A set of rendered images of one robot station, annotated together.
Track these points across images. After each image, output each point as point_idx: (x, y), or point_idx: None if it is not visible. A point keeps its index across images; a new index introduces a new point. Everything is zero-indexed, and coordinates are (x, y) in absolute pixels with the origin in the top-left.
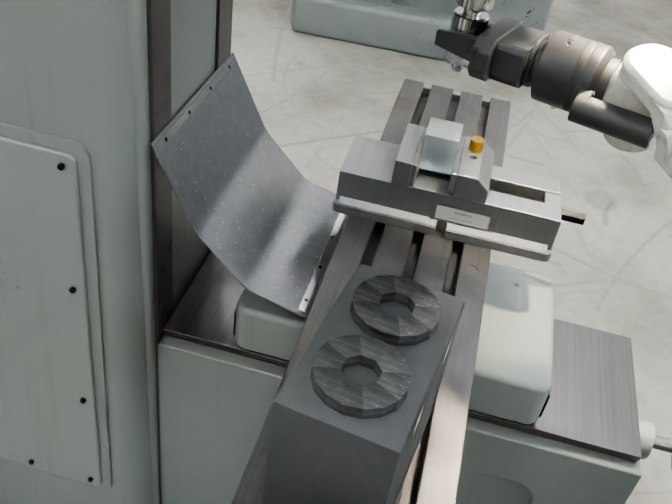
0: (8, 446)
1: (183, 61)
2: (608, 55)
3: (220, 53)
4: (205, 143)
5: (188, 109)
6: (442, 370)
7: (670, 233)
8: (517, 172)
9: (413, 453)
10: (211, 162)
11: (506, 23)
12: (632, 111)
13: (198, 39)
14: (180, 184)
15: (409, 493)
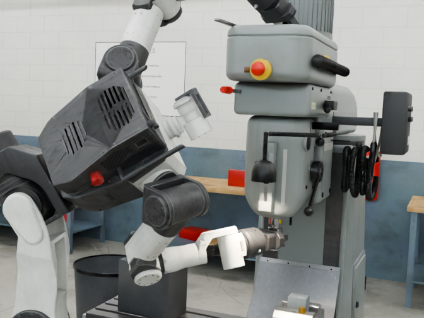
0: None
1: (291, 244)
2: (238, 231)
3: (325, 259)
4: (287, 277)
5: (288, 262)
6: (160, 290)
7: None
8: None
9: (146, 309)
10: (284, 284)
11: (272, 231)
12: (217, 244)
13: (305, 243)
14: (260, 276)
15: None
